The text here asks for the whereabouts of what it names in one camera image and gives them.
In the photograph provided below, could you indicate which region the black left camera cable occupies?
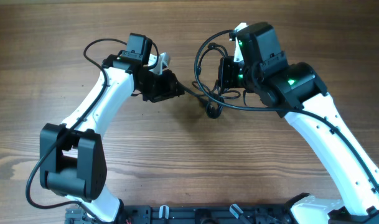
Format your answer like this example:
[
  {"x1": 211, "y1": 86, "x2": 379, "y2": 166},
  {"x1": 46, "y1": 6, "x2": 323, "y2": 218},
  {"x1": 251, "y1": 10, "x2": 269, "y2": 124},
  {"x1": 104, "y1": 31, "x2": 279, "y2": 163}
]
[{"x1": 25, "y1": 38, "x2": 128, "y2": 218}]

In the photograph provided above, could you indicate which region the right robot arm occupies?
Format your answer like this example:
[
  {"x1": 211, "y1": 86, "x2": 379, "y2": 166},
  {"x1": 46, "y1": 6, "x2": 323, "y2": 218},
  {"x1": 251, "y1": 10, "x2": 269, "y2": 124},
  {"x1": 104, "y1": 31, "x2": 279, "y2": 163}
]
[{"x1": 218, "y1": 22, "x2": 379, "y2": 223}]

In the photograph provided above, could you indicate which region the black right camera cable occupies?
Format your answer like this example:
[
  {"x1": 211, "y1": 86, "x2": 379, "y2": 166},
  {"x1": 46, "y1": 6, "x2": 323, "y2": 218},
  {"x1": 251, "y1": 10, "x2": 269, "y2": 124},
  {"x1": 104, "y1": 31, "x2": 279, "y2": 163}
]
[{"x1": 194, "y1": 29, "x2": 379, "y2": 206}]

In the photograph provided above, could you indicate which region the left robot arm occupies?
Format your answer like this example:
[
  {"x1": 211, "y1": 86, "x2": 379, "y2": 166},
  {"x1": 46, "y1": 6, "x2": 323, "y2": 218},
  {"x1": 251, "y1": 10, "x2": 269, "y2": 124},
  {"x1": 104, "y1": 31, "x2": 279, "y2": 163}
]
[{"x1": 32, "y1": 33, "x2": 184, "y2": 223}]

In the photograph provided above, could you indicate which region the black camera cable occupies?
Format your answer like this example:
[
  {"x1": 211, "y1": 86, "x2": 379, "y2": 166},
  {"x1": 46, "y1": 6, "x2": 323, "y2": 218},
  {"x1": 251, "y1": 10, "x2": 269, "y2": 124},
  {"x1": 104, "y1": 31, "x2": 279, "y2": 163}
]
[
  {"x1": 194, "y1": 29, "x2": 379, "y2": 206},
  {"x1": 25, "y1": 38, "x2": 128, "y2": 218}
]

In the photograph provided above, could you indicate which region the black cable bundle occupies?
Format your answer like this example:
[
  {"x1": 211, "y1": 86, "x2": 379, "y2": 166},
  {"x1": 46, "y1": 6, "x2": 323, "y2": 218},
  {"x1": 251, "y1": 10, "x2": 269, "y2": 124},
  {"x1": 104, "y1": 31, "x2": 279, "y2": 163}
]
[{"x1": 176, "y1": 42, "x2": 242, "y2": 119}]

